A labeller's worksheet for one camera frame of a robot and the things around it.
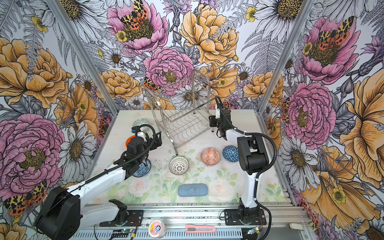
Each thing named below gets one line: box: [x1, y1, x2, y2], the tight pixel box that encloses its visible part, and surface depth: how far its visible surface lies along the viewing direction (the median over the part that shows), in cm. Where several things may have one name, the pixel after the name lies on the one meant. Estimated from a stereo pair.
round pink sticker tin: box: [148, 219, 167, 239], surface depth 64 cm
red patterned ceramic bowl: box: [200, 147, 221, 166], surface depth 96 cm
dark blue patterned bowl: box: [222, 145, 240, 163], surface depth 98 cm
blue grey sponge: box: [178, 183, 209, 197], surface depth 82 cm
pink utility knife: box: [185, 224, 217, 233], surface depth 73 cm
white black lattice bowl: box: [169, 156, 190, 175], surface depth 92 cm
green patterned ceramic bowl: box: [132, 118, 150, 132], surface depth 111 cm
